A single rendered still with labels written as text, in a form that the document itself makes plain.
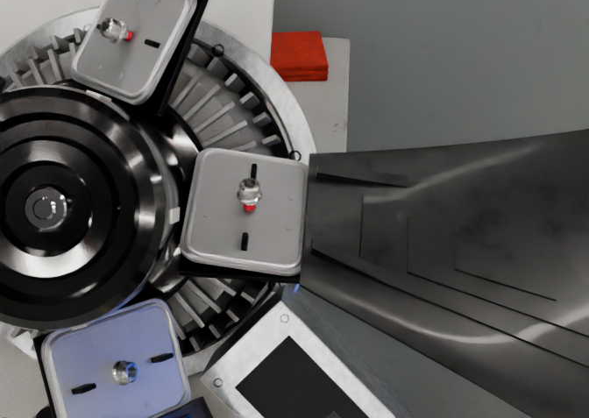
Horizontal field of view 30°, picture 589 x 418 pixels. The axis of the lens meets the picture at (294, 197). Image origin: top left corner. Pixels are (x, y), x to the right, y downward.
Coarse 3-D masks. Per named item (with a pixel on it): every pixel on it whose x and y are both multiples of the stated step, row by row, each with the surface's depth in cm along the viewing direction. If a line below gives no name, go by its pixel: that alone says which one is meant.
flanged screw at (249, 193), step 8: (240, 184) 58; (248, 184) 58; (256, 184) 58; (240, 192) 58; (248, 192) 58; (256, 192) 58; (240, 200) 58; (248, 200) 58; (256, 200) 58; (248, 208) 59
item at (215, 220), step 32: (224, 160) 61; (256, 160) 62; (288, 160) 62; (192, 192) 59; (224, 192) 60; (288, 192) 60; (192, 224) 57; (224, 224) 58; (256, 224) 58; (288, 224) 58; (192, 256) 56; (224, 256) 56; (256, 256) 56; (288, 256) 57
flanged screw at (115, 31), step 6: (108, 18) 58; (114, 18) 58; (102, 24) 58; (108, 24) 58; (114, 24) 58; (120, 24) 58; (102, 30) 58; (108, 30) 58; (114, 30) 58; (120, 30) 58; (126, 30) 59; (102, 36) 58; (108, 36) 58; (114, 36) 58; (120, 36) 58; (126, 36) 59; (114, 42) 58
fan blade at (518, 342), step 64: (320, 192) 60; (384, 192) 60; (448, 192) 61; (512, 192) 61; (576, 192) 62; (320, 256) 56; (384, 256) 57; (448, 256) 58; (512, 256) 58; (576, 256) 59; (384, 320) 55; (448, 320) 56; (512, 320) 56; (576, 320) 57; (512, 384) 54; (576, 384) 55
